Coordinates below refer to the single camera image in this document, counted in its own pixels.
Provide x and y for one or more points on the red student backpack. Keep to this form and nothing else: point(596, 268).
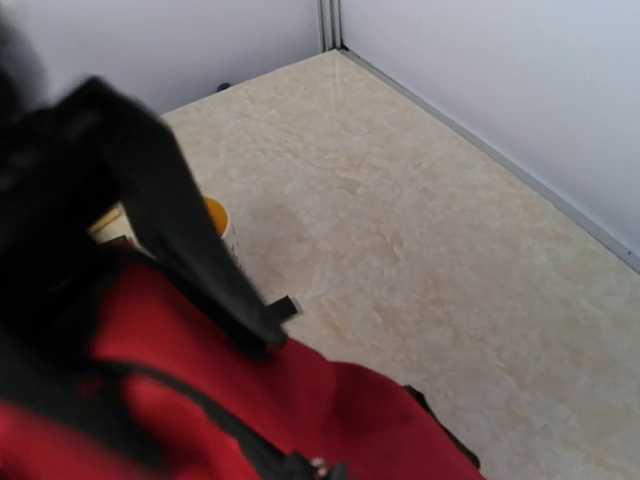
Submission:
point(127, 374)

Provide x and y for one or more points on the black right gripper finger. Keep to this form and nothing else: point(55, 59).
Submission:
point(62, 168)

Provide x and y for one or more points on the white mug with tea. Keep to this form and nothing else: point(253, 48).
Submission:
point(225, 228)

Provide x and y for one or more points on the left aluminium frame post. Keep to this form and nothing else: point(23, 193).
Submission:
point(330, 25)

